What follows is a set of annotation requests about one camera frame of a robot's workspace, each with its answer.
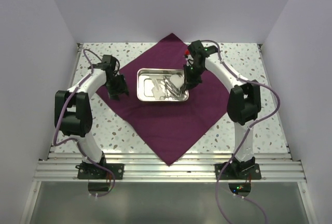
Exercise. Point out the aluminium rail frame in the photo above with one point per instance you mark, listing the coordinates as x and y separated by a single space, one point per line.
121 144

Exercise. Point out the steel forceps ring handles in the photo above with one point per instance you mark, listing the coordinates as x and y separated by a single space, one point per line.
172 91

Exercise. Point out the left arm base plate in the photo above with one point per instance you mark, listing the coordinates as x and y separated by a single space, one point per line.
90 171

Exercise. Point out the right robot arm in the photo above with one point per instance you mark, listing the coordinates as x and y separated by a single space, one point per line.
244 104

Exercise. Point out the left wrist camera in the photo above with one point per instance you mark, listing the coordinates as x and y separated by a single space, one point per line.
111 63

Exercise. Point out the purple cloth mat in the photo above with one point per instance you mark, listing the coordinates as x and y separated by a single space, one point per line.
169 129

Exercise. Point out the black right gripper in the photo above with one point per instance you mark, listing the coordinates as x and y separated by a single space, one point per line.
190 83

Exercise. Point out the stainless steel tray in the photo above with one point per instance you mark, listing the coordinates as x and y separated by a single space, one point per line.
145 84

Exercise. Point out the steel scissors ring handles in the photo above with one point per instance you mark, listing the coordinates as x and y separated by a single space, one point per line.
164 80

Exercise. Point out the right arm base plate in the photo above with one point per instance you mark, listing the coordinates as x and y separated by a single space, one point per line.
233 173

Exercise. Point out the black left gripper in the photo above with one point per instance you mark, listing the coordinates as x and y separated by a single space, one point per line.
122 88

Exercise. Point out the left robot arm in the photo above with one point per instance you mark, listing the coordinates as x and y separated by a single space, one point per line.
73 115

